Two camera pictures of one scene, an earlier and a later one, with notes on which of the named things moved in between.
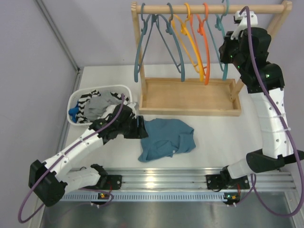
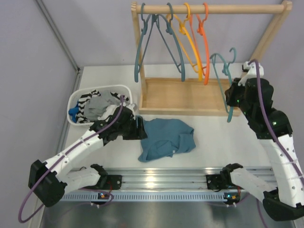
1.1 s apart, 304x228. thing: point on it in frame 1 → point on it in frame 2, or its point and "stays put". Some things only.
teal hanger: (219, 25) → (226, 70)
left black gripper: (138, 127) stays put
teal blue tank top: (166, 137) stays put
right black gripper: (227, 42) → (230, 92)
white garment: (109, 109) stays put
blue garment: (73, 111) stays put
